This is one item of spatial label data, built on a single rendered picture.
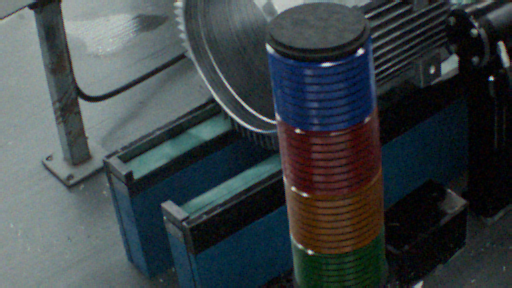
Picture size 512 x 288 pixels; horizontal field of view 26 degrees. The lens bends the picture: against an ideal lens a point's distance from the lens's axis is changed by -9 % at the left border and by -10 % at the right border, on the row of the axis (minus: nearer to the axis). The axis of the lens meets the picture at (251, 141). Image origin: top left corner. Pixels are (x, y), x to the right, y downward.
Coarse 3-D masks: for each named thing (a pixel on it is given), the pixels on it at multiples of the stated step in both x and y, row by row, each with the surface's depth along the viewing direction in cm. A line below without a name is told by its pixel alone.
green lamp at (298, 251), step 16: (384, 224) 74; (384, 240) 75; (304, 256) 73; (320, 256) 72; (336, 256) 72; (352, 256) 72; (368, 256) 73; (384, 256) 75; (304, 272) 74; (320, 272) 73; (336, 272) 72; (352, 272) 73; (368, 272) 73
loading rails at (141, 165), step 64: (448, 64) 117; (192, 128) 113; (384, 128) 110; (448, 128) 116; (128, 192) 107; (192, 192) 112; (256, 192) 102; (384, 192) 114; (128, 256) 115; (192, 256) 101; (256, 256) 106
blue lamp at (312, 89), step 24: (360, 48) 65; (288, 72) 65; (312, 72) 64; (336, 72) 64; (360, 72) 65; (288, 96) 66; (312, 96) 65; (336, 96) 65; (360, 96) 66; (288, 120) 67; (312, 120) 66; (336, 120) 66; (360, 120) 67
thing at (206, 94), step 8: (272, 0) 95; (280, 0) 96; (288, 0) 96; (264, 8) 97; (272, 8) 96; (280, 8) 95; (288, 8) 96; (272, 16) 96; (440, 56) 111; (448, 56) 111; (200, 80) 111; (200, 88) 112; (208, 96) 111
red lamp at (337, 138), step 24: (288, 144) 69; (312, 144) 67; (336, 144) 67; (360, 144) 68; (288, 168) 70; (312, 168) 68; (336, 168) 68; (360, 168) 69; (312, 192) 69; (336, 192) 69
